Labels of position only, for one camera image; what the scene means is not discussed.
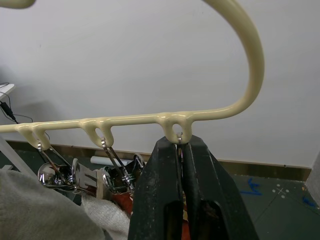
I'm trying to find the cream clip hanger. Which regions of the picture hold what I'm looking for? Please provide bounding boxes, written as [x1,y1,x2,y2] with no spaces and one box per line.
[0,0,266,152]

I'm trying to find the chrome metal clip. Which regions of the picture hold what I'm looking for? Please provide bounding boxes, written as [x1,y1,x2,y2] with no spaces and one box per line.
[99,136,146,194]
[36,141,100,195]
[175,132,185,198]

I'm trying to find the white paper roll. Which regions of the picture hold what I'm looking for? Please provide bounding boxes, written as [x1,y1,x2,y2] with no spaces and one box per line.
[90,155,141,167]

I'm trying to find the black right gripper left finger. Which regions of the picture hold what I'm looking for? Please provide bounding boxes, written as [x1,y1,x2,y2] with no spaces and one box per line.
[126,138,185,240]

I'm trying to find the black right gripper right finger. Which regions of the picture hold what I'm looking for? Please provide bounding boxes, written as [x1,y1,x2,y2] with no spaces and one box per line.
[181,135,260,240]

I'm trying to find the orange patterned sock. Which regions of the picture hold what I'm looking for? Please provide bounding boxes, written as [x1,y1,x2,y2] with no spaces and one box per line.
[111,192,137,218]

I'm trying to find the white table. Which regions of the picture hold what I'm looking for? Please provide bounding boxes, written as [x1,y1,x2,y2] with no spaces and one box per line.
[0,83,16,99]

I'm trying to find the grey metal frame leg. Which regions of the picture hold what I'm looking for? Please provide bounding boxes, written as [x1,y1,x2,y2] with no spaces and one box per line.
[0,134,28,173]

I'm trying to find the grey knit sock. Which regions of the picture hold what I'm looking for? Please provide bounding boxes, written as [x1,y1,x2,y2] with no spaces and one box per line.
[0,167,133,240]

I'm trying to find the black cable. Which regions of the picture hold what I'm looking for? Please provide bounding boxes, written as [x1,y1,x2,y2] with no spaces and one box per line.
[0,81,33,125]

